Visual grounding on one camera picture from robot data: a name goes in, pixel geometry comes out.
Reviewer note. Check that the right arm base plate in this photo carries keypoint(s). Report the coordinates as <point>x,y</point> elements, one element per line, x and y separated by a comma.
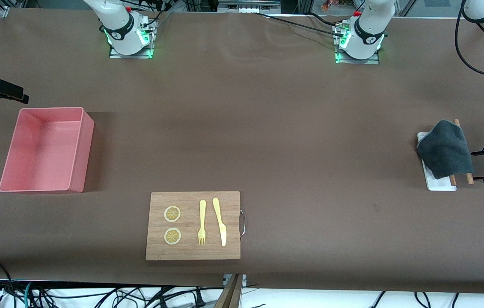
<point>132,55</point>

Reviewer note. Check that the yellow fork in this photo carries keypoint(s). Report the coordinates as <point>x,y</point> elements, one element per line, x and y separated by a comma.
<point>202,214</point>

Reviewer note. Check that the wooden cutting board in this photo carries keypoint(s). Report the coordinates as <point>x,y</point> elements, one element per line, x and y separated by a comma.
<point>192,252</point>

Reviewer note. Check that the white rectangular tray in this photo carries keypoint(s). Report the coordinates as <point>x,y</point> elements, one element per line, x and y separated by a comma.
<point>438,184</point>

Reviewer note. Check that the metal table bracket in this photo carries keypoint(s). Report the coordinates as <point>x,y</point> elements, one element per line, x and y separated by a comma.
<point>226,280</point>

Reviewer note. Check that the dark grey cloth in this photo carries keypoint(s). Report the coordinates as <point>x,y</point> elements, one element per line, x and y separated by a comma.
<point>445,149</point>

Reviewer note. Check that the pink plastic bin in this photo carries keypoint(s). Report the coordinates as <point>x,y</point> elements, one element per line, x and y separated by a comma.
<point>36,179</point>

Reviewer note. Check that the aluminium frame profile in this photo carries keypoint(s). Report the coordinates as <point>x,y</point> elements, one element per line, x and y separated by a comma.
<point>1,8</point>

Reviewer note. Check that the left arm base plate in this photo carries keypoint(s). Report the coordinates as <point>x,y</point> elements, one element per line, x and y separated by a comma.
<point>358,61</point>

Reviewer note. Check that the yellow knife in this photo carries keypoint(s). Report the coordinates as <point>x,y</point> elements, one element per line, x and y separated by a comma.
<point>221,226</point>

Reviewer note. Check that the grey metal box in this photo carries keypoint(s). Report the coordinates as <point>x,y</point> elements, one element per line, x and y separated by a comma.
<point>248,6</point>

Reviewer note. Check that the lemon slice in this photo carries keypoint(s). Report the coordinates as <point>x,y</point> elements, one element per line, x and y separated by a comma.
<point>172,214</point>
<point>172,236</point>

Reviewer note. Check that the brown wooden stick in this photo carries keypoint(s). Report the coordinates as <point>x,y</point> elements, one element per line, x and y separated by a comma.
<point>453,180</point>
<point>470,178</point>

